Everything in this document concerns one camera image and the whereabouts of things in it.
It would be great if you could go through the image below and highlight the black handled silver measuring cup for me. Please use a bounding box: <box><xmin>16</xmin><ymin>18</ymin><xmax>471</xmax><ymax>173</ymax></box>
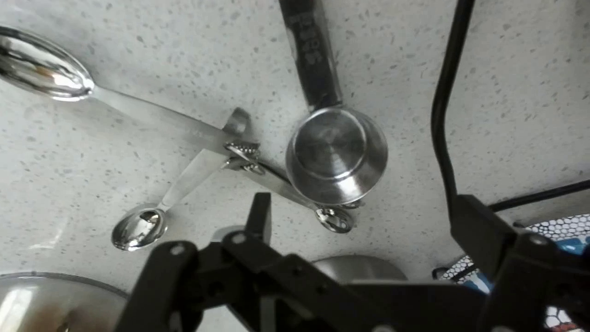
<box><xmin>278</xmin><ymin>0</ymin><xmax>389</xmax><ymax>207</ymax></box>

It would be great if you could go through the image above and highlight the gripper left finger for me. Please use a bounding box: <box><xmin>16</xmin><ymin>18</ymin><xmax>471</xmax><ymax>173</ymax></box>
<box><xmin>114</xmin><ymin>193</ymin><xmax>369</xmax><ymax>332</ymax></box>

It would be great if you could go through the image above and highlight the tiny silver measuring spoon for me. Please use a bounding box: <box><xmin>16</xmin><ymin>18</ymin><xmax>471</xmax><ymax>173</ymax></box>
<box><xmin>224</xmin><ymin>157</ymin><xmax>356</xmax><ymax>234</ymax></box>

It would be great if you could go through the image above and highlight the black cable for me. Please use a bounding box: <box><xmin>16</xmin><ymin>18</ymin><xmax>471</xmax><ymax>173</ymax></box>
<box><xmin>488</xmin><ymin>179</ymin><xmax>590</xmax><ymax>213</ymax></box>
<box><xmin>430</xmin><ymin>0</ymin><xmax>476</xmax><ymax>208</ymax></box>

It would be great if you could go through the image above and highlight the large silver measuring spoon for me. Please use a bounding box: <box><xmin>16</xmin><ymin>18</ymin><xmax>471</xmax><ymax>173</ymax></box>
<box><xmin>0</xmin><ymin>25</ymin><xmax>261</xmax><ymax>160</ymax></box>

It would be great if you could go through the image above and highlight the hexagon patterned cloth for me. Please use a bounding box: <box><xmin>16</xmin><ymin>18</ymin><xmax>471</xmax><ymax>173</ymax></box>
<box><xmin>433</xmin><ymin>213</ymin><xmax>590</xmax><ymax>332</ymax></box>

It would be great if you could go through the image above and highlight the small silver measuring spoon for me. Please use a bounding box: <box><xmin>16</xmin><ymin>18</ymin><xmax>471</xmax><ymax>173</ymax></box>
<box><xmin>112</xmin><ymin>107</ymin><xmax>253</xmax><ymax>252</ymax></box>

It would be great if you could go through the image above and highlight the silver metal dome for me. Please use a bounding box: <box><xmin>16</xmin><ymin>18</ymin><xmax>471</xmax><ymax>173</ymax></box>
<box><xmin>312</xmin><ymin>255</ymin><xmax>409</xmax><ymax>284</ymax></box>

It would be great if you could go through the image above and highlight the silver kettle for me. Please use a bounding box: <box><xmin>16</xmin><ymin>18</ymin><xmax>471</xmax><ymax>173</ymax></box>
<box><xmin>0</xmin><ymin>271</ymin><xmax>130</xmax><ymax>332</ymax></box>

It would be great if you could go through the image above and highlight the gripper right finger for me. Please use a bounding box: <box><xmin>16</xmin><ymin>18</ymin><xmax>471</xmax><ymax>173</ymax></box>
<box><xmin>451</xmin><ymin>194</ymin><xmax>590</xmax><ymax>332</ymax></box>

